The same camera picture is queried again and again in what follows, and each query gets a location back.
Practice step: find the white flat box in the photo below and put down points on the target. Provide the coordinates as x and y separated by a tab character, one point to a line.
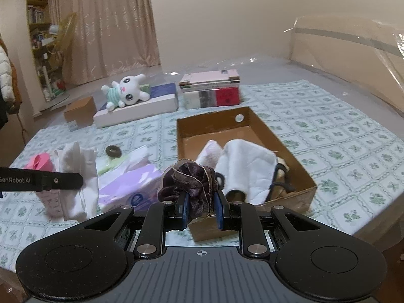
142	110

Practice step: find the small green box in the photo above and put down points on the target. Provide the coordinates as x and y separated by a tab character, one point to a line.
146	86

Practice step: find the brown scrunchie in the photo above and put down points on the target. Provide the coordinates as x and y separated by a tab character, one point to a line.
107	151

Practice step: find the black down jacket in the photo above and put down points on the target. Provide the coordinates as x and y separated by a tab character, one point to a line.
3	110

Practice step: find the white plush toy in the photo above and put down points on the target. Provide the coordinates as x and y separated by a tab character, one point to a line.
129	91

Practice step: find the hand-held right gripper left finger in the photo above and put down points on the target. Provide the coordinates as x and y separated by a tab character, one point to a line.
183	211

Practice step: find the beige curtain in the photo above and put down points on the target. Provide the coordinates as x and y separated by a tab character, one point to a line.
110	25

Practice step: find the pale yellow towel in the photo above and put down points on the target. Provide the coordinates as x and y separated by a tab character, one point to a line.
249	170

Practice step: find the brown jacket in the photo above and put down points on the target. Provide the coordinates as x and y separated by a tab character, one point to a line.
16	82

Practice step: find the pink lidded cup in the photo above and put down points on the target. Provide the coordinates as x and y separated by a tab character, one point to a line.
41	162

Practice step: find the white cloth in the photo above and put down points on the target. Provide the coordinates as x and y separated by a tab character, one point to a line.
79	202

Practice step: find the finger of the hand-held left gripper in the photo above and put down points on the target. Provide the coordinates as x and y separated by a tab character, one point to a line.
64	180

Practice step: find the bookshelf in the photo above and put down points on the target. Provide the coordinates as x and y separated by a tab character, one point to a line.
38	22

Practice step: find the white down jacket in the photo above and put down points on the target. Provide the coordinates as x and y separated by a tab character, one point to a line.
5	69

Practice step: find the yellow covered standing fan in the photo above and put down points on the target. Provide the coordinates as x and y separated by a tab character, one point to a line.
67	38

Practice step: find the small closed cardboard box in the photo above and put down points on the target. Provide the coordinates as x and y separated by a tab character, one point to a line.
80	110

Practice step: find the plastic wrapped bed headboard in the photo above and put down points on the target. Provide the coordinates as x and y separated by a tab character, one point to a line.
347	56

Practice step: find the plastic covered mattress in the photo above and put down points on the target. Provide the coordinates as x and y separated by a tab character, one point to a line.
268	69

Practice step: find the pink cover book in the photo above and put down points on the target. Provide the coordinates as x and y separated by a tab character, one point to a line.
208	76

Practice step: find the purple tissue pack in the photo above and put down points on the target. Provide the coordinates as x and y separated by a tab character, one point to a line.
126	189

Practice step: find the dark spine book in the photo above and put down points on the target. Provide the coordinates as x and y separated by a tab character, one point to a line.
208	87

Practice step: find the dark purple velvet scrunchie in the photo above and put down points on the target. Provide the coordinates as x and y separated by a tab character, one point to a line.
189	180

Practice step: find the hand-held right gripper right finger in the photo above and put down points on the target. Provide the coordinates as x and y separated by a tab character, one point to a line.
218	211

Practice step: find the pale pink cloth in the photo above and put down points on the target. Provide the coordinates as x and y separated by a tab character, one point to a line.
208	156

